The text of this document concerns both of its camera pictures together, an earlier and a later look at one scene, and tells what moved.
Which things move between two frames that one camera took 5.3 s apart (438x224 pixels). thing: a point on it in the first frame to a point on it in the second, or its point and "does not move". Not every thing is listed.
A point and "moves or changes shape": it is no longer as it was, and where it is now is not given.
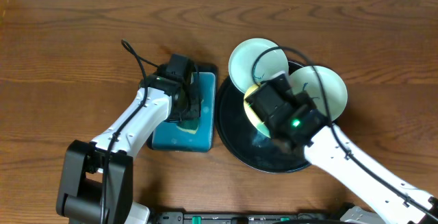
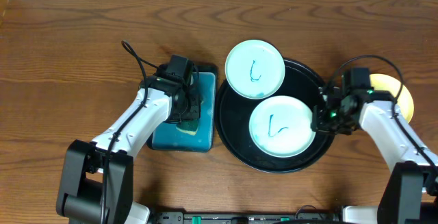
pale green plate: (305, 79) moves or changes shape
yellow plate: (251, 116) to (386, 82)
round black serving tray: (246, 144) does not move
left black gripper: (193, 101) does not move
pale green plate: (268, 65) does not move
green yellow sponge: (189, 126) does not move
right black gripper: (303, 98) to (319, 124)
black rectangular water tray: (167, 137) does not move
